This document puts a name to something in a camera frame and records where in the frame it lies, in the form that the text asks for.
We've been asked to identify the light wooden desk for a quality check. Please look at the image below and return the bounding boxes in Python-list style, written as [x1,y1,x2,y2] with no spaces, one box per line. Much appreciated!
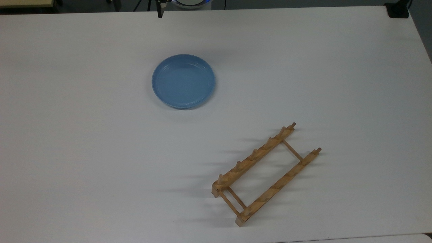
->
[0,0,55,8]

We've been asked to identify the wooden plate rack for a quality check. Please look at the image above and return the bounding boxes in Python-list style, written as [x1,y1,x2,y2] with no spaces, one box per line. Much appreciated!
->
[211,122,322,227]

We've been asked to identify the black tripod legs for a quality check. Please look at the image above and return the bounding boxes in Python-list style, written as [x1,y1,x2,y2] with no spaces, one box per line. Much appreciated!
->
[133,0,152,12]

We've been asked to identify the black table clamp block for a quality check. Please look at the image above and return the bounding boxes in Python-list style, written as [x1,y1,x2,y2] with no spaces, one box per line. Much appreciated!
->
[384,2,411,19]

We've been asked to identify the blue round plate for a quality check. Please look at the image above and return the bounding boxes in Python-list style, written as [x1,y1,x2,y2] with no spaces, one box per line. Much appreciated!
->
[152,54,216,110]

